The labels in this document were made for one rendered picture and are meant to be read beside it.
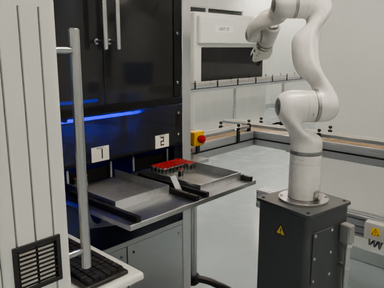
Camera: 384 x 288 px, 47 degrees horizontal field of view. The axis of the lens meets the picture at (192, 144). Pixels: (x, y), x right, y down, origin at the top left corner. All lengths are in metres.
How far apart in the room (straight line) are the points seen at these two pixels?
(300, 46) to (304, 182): 0.50
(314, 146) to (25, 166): 1.05
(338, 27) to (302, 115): 1.59
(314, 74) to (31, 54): 1.04
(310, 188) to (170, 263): 0.87
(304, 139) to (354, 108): 1.49
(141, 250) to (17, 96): 1.25
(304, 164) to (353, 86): 1.50
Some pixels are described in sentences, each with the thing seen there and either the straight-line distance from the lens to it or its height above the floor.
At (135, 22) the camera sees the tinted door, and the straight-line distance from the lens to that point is 1.91.
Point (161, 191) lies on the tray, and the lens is 1.71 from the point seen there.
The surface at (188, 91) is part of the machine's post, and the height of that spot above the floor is 1.23.
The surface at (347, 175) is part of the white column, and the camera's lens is 3.23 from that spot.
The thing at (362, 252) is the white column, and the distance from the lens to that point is 3.33.
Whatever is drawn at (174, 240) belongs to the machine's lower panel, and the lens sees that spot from 2.24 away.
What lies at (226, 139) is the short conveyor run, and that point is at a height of 0.92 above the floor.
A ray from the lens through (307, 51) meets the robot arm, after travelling 1.71.
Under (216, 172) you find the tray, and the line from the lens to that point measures 2.00.
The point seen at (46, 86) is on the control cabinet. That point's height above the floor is 1.35.
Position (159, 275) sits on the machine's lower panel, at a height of 0.36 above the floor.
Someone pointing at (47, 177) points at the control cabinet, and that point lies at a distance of 1.06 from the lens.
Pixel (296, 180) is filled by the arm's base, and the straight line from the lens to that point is 1.72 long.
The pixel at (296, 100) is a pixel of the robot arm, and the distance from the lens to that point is 1.64.
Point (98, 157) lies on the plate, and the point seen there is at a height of 1.01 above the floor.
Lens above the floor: 1.43
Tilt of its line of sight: 12 degrees down
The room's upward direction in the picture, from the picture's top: straight up
